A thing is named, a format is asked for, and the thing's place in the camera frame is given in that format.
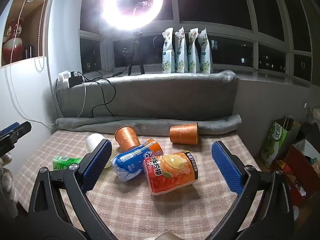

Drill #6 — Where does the orange fruit drink bottle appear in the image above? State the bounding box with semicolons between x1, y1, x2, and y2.
143;151;199;196

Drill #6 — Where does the white cup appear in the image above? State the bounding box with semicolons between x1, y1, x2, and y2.
86;133;118;168

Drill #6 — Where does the red cardboard box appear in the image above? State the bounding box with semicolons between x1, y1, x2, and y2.
275;139;320;207

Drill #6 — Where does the green paper bag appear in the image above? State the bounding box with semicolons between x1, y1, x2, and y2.
261;116;302;168

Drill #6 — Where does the white window frame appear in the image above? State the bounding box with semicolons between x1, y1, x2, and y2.
80;0;313;88

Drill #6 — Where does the long white cable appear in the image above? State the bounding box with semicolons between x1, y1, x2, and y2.
6;0;57;126

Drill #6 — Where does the black tripod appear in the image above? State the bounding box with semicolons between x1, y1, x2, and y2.
126;30;145;76

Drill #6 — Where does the wooden shelf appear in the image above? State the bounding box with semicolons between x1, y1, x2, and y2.
0;0;54;68

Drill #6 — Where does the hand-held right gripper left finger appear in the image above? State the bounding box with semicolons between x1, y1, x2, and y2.
27;139;113;240

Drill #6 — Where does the short white cable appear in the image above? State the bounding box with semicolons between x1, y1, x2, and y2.
77;80;87;117

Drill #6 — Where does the grey blanket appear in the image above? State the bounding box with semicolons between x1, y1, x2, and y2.
55;70;242;137

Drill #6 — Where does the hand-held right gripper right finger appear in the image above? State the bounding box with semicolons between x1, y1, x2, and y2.
207;141;295;240

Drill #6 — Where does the white power strip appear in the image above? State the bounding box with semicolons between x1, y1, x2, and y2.
57;70;75;88

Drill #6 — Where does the black charger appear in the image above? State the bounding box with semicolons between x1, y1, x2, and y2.
69;72;84;87

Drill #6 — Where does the green drink bottle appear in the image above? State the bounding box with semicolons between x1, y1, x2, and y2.
52;156;83;172

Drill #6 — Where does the person's left hand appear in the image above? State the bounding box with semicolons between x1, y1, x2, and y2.
0;152;16;205

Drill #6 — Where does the orange patterned cup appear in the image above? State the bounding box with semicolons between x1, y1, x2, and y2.
114;126;141;153
169;122;200;145

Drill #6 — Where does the blue label drink bottle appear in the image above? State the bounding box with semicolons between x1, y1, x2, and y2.
111;139;164;182

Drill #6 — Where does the white green refill pouch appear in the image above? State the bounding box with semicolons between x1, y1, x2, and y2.
187;27;200;73
174;27;188;73
197;29;213;73
162;27;175;74

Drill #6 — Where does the dark bottle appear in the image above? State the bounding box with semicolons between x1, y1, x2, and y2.
22;44;34;59

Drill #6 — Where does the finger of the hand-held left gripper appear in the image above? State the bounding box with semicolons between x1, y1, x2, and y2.
0;122;20;138
0;121;32;155

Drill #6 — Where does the plaid cloth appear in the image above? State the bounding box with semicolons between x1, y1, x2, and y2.
12;130;265;240

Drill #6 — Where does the black cable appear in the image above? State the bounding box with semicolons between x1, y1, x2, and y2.
80;71;123;118

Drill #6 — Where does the ring light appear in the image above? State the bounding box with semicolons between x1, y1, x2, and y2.
100;0;164;30

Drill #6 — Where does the white bead cord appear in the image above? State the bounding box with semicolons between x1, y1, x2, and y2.
35;0;48;72

